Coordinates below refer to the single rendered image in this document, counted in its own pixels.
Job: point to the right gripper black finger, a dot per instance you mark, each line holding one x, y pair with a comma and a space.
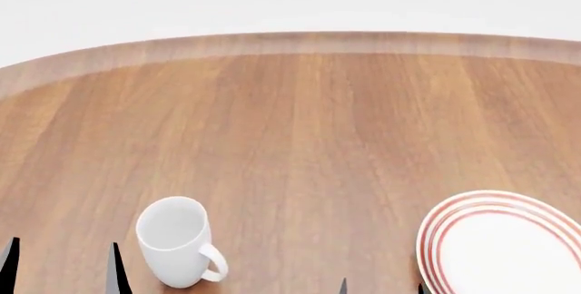
343, 289
420, 290

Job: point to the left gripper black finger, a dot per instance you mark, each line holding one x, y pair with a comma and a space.
10, 275
117, 280

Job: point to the white ceramic mug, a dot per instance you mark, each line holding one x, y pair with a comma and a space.
174, 243

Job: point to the white plate with red rings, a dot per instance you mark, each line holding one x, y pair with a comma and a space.
504, 249

